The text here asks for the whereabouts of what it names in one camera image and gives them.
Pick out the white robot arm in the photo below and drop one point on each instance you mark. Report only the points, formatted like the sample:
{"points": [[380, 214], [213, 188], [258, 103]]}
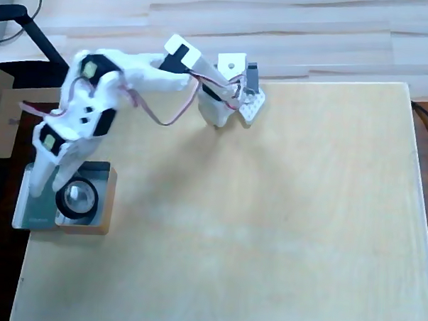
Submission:
{"points": [[150, 76]]}

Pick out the grey table clamp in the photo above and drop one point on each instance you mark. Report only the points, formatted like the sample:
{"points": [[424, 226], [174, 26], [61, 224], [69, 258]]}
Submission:
{"points": [[252, 77]]}

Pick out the black tape roll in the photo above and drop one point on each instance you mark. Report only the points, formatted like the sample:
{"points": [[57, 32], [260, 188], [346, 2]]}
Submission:
{"points": [[74, 216]]}

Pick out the flat silver metal lid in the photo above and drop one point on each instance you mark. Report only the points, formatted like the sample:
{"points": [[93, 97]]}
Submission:
{"points": [[37, 213]]}

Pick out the black bent metal bar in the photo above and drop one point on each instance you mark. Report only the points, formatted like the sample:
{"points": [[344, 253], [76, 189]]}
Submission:
{"points": [[35, 32]]}

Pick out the printed cardboard box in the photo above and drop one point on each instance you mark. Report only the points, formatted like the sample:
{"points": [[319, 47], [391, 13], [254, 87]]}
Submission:
{"points": [[7, 130]]}

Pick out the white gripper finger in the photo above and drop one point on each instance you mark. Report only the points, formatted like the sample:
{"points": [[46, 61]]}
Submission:
{"points": [[41, 176], [68, 172]]}

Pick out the dark brown table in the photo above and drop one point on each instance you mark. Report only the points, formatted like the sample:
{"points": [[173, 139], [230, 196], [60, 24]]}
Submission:
{"points": [[2, 282]]}

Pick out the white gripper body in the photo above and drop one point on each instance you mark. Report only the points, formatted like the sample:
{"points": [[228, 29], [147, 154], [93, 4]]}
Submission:
{"points": [[50, 147]]}

